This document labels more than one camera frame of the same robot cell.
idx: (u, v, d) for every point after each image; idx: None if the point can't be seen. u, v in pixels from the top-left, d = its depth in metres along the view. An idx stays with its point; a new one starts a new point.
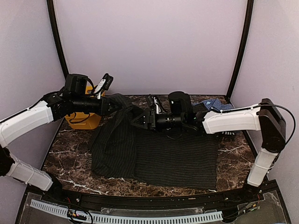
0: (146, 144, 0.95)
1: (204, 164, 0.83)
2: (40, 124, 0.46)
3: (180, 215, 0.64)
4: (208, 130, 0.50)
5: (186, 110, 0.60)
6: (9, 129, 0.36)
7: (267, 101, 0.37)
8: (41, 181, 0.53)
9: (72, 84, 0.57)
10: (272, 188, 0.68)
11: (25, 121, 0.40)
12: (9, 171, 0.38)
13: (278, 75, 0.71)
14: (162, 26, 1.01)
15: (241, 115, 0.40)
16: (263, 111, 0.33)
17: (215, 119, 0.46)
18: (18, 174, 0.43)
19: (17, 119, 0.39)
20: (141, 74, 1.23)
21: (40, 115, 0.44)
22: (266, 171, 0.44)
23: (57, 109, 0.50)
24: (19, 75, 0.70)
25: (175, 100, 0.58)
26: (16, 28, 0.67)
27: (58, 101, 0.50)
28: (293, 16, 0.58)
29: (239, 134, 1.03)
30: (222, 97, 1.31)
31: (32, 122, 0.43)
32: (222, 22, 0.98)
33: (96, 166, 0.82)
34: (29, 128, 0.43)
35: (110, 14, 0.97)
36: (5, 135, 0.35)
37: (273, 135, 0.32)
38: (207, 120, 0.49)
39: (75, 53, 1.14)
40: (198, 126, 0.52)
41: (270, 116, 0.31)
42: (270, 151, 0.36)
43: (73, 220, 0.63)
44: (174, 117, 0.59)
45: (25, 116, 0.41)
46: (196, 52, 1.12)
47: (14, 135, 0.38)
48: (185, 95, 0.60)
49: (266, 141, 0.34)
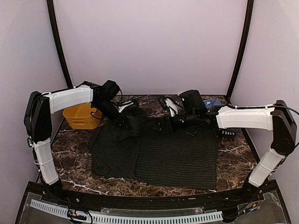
0: (146, 144, 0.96)
1: (204, 164, 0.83)
2: (82, 101, 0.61)
3: (180, 215, 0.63)
4: (220, 124, 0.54)
5: (197, 105, 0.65)
6: (60, 97, 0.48)
7: (281, 102, 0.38)
8: (50, 172, 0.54)
9: (109, 84, 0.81)
10: (272, 188, 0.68)
11: (70, 95, 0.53)
12: (44, 140, 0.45)
13: (278, 75, 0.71)
14: (162, 26, 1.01)
15: (255, 113, 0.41)
16: (277, 111, 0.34)
17: (230, 115, 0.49)
18: (42, 154, 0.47)
19: (65, 92, 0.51)
20: (141, 75, 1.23)
21: (81, 94, 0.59)
22: (270, 173, 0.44)
23: (96, 93, 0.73)
24: (18, 76, 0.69)
25: (186, 96, 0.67)
26: (16, 26, 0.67)
27: (98, 88, 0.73)
28: (293, 16, 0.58)
29: (239, 134, 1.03)
30: (222, 97, 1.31)
31: (78, 97, 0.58)
32: (222, 22, 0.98)
33: (96, 166, 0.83)
34: (75, 101, 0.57)
35: (110, 14, 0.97)
36: (57, 101, 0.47)
37: (283, 136, 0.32)
38: (221, 114, 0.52)
39: (75, 53, 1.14)
40: (211, 119, 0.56)
41: (283, 117, 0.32)
42: (278, 153, 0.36)
43: (74, 220, 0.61)
44: (188, 116, 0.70)
45: (74, 91, 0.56)
46: (196, 52, 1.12)
47: (63, 103, 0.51)
48: (194, 91, 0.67)
49: (276, 142, 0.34)
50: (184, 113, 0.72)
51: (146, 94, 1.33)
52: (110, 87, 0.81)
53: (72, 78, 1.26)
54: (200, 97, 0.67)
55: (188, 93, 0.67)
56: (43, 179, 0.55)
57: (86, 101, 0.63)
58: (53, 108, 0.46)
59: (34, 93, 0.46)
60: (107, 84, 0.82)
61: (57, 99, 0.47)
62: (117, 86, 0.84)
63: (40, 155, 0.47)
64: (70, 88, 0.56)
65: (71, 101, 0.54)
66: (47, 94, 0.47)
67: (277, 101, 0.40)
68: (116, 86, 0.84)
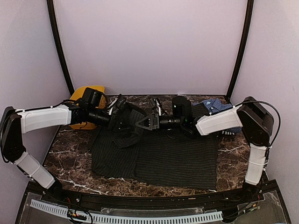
0: (146, 144, 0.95)
1: (204, 164, 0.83)
2: (58, 122, 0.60)
3: (180, 215, 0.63)
4: (201, 132, 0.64)
5: (186, 115, 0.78)
6: (32, 117, 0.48)
7: (249, 99, 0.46)
8: (43, 178, 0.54)
9: (88, 96, 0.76)
10: (272, 189, 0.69)
11: (47, 115, 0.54)
12: (19, 158, 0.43)
13: (279, 75, 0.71)
14: (162, 26, 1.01)
15: (226, 113, 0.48)
16: (243, 106, 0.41)
17: (205, 120, 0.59)
18: (26, 165, 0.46)
19: (41, 111, 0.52)
20: (140, 75, 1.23)
21: (59, 114, 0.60)
22: (261, 168, 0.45)
23: (75, 115, 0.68)
24: (17, 76, 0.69)
25: (178, 104, 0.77)
26: (16, 27, 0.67)
27: (77, 109, 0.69)
28: (294, 17, 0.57)
29: (239, 134, 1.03)
30: (222, 97, 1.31)
31: (53, 118, 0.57)
32: (222, 22, 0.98)
33: (96, 166, 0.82)
34: (49, 122, 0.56)
35: (110, 14, 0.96)
36: (29, 122, 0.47)
37: (255, 128, 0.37)
38: (199, 122, 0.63)
39: (75, 53, 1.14)
40: (194, 131, 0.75)
41: (248, 111, 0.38)
42: (255, 144, 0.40)
43: (74, 220, 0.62)
44: (175, 120, 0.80)
45: (49, 112, 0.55)
46: (196, 52, 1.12)
47: (36, 123, 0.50)
48: (186, 101, 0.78)
49: (251, 135, 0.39)
50: (172, 116, 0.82)
51: (146, 94, 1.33)
52: (90, 98, 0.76)
53: (72, 79, 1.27)
54: (190, 108, 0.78)
55: (180, 102, 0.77)
56: (40, 184, 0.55)
57: (62, 122, 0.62)
58: (25, 127, 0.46)
59: (10, 108, 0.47)
60: (86, 95, 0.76)
61: (29, 119, 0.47)
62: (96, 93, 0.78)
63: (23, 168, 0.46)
64: (48, 108, 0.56)
65: (46, 120, 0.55)
66: (22, 110, 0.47)
67: (245, 98, 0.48)
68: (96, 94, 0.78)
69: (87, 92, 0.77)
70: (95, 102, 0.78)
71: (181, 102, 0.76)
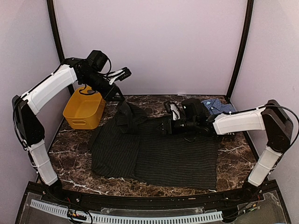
0: (146, 144, 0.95)
1: (204, 164, 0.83)
2: (66, 84, 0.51)
3: (180, 215, 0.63)
4: (218, 131, 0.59)
5: (198, 114, 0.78)
6: (39, 94, 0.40)
7: (273, 101, 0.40)
8: (48, 173, 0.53)
9: (94, 56, 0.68)
10: (272, 188, 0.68)
11: (52, 85, 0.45)
12: (38, 143, 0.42)
13: (279, 74, 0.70)
14: (162, 26, 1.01)
15: (248, 115, 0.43)
16: (267, 109, 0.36)
17: (224, 121, 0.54)
18: (39, 155, 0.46)
19: (45, 84, 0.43)
20: (140, 74, 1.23)
21: (63, 78, 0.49)
22: (268, 172, 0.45)
23: (78, 69, 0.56)
24: (17, 76, 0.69)
25: (188, 104, 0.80)
26: (16, 29, 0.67)
27: (79, 62, 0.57)
28: (294, 17, 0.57)
29: (239, 134, 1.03)
30: (222, 97, 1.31)
31: (60, 85, 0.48)
32: (221, 22, 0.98)
33: (96, 166, 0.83)
34: (59, 89, 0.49)
35: (110, 15, 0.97)
36: (36, 101, 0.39)
37: (278, 134, 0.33)
38: (217, 121, 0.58)
39: (75, 53, 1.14)
40: (209, 128, 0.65)
41: (274, 115, 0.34)
42: (274, 150, 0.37)
43: (74, 220, 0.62)
44: (188, 123, 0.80)
45: (52, 80, 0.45)
46: (196, 52, 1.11)
47: (46, 99, 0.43)
48: (195, 100, 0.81)
49: (272, 140, 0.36)
50: (185, 119, 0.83)
51: (146, 94, 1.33)
52: (96, 57, 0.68)
53: None
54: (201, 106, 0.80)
55: (188, 101, 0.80)
56: (42, 179, 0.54)
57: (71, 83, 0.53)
58: (36, 108, 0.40)
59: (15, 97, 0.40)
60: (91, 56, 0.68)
61: (34, 100, 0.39)
62: (103, 56, 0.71)
63: (37, 158, 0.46)
64: (51, 77, 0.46)
65: (55, 89, 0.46)
66: (25, 94, 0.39)
67: (269, 101, 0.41)
68: (103, 55, 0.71)
69: (92, 53, 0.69)
70: (101, 65, 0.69)
71: (190, 101, 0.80)
